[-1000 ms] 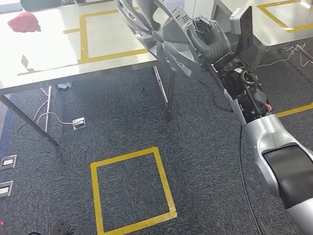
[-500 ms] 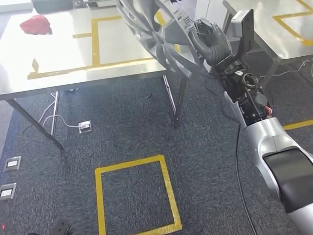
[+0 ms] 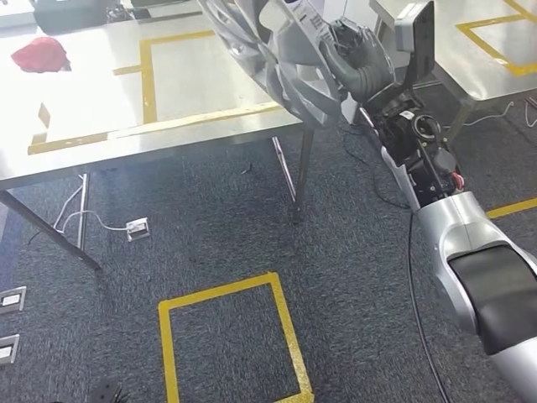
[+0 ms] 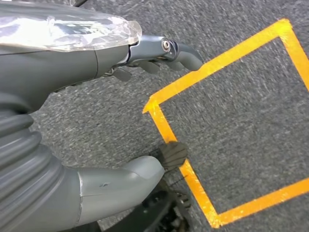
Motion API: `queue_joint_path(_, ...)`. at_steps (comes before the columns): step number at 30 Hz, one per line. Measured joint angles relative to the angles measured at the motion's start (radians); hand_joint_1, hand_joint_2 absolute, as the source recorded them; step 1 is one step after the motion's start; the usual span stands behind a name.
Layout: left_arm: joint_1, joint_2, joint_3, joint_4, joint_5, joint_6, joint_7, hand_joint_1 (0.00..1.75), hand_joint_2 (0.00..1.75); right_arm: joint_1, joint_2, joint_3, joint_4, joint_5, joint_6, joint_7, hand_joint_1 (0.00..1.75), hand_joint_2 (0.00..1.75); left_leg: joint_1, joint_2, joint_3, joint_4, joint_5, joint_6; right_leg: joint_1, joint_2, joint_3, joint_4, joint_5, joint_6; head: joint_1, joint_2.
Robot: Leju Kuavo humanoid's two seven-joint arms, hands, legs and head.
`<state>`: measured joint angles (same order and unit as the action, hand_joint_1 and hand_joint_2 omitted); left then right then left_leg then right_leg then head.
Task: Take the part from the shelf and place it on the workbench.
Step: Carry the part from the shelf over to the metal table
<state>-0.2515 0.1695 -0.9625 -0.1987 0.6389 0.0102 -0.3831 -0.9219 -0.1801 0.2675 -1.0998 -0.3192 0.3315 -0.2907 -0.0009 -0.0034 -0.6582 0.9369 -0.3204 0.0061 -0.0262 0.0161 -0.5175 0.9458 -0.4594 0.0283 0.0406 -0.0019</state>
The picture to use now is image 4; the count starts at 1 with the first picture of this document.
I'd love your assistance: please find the yellow floor tape square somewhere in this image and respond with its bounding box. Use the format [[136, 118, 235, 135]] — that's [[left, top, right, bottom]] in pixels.
[[142, 18, 309, 229]]

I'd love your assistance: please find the black robot foot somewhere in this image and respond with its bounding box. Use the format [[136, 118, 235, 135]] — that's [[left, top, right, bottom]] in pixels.
[[59, 141, 192, 232]]

